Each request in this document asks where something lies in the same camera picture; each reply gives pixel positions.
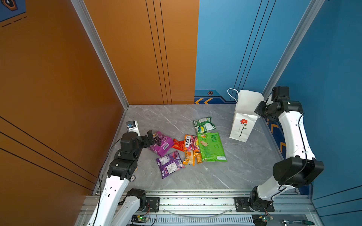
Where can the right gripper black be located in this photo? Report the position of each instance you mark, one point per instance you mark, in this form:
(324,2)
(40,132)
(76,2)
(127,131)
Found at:
(258,109)

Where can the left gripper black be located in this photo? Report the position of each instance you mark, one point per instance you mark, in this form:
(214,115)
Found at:
(144,139)

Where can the purple snack bag white label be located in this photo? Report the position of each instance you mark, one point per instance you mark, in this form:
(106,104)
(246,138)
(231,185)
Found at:
(169,164)

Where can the white paper bag with flowers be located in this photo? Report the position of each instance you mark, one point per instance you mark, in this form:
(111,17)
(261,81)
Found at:
(244,115)

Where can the small green snack bag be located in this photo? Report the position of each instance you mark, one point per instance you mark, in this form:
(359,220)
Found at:
(204,125)

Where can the large green chips bag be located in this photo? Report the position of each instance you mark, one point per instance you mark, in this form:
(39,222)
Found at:
(211,147)

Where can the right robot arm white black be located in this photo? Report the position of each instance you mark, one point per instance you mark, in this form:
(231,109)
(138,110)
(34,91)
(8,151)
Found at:
(300,167)

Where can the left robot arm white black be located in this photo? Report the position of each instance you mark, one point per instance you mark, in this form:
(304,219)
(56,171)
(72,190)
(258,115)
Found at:
(119,176)

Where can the purple grape candy bag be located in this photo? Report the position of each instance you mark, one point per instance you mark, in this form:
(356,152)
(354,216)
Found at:
(162,144)

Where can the colourful candy bag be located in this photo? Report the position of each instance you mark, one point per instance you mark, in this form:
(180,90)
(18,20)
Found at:
(191,143)

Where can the red snack packet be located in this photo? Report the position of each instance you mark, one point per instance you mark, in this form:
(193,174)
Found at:
(178,145)

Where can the orange snack packet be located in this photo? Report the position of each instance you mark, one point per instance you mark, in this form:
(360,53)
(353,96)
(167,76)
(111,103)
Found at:
(192,158)

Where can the green circuit board left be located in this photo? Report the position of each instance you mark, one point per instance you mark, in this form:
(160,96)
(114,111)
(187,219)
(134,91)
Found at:
(139,219)

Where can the circuit board right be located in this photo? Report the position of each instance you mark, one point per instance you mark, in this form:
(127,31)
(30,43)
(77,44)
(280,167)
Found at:
(261,220)

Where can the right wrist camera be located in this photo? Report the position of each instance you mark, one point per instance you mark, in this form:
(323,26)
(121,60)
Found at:
(280,92)

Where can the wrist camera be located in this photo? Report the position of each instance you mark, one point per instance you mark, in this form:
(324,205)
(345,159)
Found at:
(132,126)
(280,92)

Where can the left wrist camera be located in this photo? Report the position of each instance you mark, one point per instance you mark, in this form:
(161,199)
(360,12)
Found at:
(132,126)

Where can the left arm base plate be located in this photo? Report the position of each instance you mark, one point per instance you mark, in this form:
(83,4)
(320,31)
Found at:
(149,204)

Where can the aluminium rail frame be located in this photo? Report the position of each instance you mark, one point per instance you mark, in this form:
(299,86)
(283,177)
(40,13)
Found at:
(217,208)

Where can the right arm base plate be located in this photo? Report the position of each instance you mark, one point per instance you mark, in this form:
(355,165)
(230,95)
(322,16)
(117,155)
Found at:
(243,204)

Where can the green handled screwdriver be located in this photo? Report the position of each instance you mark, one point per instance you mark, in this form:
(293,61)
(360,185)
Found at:
(302,222)

